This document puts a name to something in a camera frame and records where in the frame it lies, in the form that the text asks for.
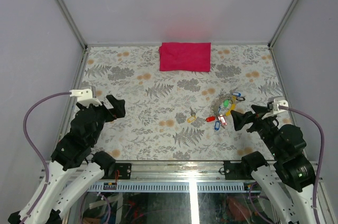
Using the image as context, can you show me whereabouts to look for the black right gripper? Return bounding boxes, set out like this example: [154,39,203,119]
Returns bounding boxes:
[230,104,281,157]

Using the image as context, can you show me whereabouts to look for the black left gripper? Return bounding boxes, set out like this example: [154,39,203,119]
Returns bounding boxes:
[79,95,127,145]

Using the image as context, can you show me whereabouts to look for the metal keyring hoop yellow handle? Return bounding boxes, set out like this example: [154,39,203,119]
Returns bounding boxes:
[211,88,238,118]

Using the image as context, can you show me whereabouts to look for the blue key tag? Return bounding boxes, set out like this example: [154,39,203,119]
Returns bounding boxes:
[214,121,221,131]
[232,92,241,97]

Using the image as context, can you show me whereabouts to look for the green key tag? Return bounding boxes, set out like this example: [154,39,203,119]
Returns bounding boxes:
[223,99,230,108]

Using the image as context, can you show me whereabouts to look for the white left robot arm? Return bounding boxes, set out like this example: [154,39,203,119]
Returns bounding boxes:
[8,89,126,223]

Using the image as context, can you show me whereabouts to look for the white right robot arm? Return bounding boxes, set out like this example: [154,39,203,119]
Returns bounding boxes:
[223,99,320,223]

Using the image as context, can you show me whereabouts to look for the red key tag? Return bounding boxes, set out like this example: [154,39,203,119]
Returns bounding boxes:
[205,116,216,123]

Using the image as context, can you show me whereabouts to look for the pink folded cloth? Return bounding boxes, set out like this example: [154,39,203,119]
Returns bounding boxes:
[158,42,211,72]

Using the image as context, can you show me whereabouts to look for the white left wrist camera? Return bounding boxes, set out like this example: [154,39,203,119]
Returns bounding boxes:
[70,86,102,108]

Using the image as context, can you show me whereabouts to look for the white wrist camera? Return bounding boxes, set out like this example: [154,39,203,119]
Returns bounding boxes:
[70,86,102,108]
[265,96,289,117]

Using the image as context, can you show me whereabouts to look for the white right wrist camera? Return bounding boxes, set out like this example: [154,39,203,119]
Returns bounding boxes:
[265,96,289,117]

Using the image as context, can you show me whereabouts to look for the blue key tag on ring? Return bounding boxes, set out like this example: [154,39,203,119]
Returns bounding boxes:
[214,121,221,131]

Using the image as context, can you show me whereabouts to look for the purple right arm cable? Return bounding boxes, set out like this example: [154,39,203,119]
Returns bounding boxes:
[248,106,326,224]

